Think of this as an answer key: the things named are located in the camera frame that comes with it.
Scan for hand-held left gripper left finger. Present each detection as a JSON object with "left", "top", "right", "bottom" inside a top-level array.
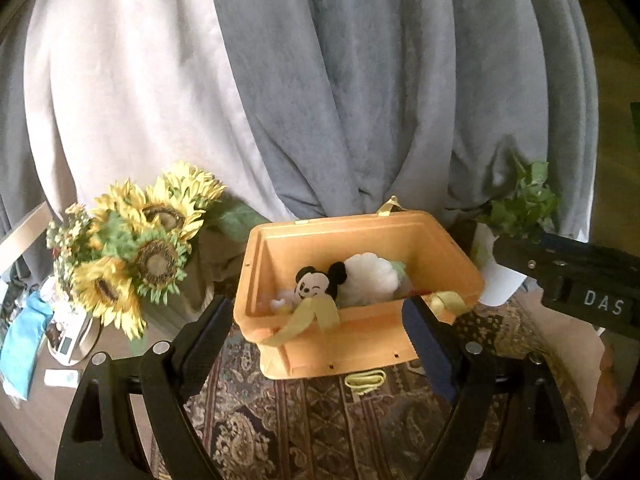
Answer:
[{"left": 54, "top": 296, "right": 235, "bottom": 480}]

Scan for yellow green ribbon loop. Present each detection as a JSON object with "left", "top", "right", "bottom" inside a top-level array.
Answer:
[{"left": 344, "top": 369, "right": 387, "bottom": 392}]

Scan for patterned brown rug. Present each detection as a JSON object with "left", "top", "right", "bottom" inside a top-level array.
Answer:
[{"left": 150, "top": 285, "right": 601, "bottom": 480}]

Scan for grey ribbed vase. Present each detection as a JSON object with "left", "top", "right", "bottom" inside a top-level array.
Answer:
[{"left": 142, "top": 237, "right": 238, "bottom": 338}]

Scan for wooden head desk lamp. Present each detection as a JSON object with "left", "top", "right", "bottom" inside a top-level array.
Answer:
[{"left": 0, "top": 203, "right": 48, "bottom": 266}]

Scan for sunflower bouquet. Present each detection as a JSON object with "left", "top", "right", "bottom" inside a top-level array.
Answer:
[{"left": 46, "top": 161, "right": 271, "bottom": 341}]

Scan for orange plastic crate yellow handles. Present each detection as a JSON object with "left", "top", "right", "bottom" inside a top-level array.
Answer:
[{"left": 232, "top": 196, "right": 486, "bottom": 381}]

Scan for black white mouse plush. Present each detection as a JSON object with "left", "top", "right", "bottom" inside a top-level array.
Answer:
[{"left": 292, "top": 261, "right": 348, "bottom": 311}]

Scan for light blue cloth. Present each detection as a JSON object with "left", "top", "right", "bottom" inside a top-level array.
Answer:
[{"left": 0, "top": 292, "right": 53, "bottom": 401}]

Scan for flat white box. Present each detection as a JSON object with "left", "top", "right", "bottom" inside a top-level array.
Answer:
[{"left": 44, "top": 369, "right": 81, "bottom": 387}]

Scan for beige curtain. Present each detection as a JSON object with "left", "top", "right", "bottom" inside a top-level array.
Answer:
[{"left": 22, "top": 0, "right": 301, "bottom": 231}]

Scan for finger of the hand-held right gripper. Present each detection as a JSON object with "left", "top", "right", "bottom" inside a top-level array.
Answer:
[
  {"left": 492, "top": 236, "right": 568, "bottom": 281},
  {"left": 542, "top": 234, "right": 601, "bottom": 256}
]

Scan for green plant in white pot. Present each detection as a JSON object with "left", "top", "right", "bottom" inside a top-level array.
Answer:
[{"left": 472, "top": 160, "right": 561, "bottom": 306}]

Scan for white green vegetable plush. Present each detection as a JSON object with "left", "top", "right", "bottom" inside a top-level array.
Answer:
[{"left": 335, "top": 252, "right": 416, "bottom": 308}]

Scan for person's right hand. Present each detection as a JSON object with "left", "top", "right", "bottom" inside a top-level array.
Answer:
[{"left": 595, "top": 347, "right": 633, "bottom": 453}]

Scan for dark grey curtain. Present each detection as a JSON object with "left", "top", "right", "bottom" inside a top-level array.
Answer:
[{"left": 206, "top": 0, "right": 551, "bottom": 221}]

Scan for white sheer curtain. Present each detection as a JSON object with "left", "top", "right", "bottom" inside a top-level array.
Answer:
[{"left": 520, "top": 0, "right": 601, "bottom": 241}]

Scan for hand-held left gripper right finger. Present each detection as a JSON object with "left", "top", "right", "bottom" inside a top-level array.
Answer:
[{"left": 401, "top": 295, "right": 583, "bottom": 480}]

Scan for small white device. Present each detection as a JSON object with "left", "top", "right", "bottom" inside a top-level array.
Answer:
[{"left": 54, "top": 334, "right": 82, "bottom": 362}]

